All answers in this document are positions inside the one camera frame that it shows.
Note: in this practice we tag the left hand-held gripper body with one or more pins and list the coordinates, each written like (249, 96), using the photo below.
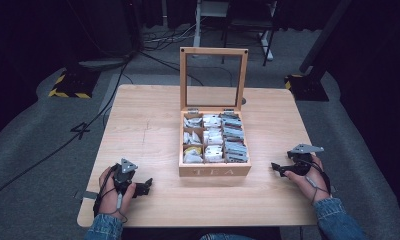
(123, 178)

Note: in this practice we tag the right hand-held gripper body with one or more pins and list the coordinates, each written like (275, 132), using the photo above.
(301, 166)

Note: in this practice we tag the wooden tea box with glass lid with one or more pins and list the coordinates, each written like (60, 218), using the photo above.
(214, 170)

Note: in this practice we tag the person's right hand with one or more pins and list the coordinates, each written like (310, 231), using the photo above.
(313, 186)

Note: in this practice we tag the person's left hand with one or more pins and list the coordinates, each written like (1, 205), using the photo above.
(109, 200)

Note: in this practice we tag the row of grey tea packets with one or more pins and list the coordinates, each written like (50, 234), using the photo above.
(234, 140)

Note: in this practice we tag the yellow tea packet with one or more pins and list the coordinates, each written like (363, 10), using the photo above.
(192, 150)

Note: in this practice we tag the pile of white tea bags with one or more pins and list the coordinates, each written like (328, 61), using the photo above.
(192, 138)

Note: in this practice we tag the black tape floor mark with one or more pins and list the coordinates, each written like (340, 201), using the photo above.
(79, 130)

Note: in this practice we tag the stacks of white tea packets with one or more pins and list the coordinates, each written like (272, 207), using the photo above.
(213, 137)

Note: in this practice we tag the black stand base yellow stripes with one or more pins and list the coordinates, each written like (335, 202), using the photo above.
(308, 88)
(73, 83)

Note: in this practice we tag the person's denim lap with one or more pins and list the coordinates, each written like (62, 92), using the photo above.
(223, 237)

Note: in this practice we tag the dark slanted stand pole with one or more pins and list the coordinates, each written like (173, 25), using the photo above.
(324, 33)

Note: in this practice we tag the white metal stand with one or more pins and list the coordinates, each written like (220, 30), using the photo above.
(197, 30)

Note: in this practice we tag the black metal frame stand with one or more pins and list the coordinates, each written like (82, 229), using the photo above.
(271, 36)

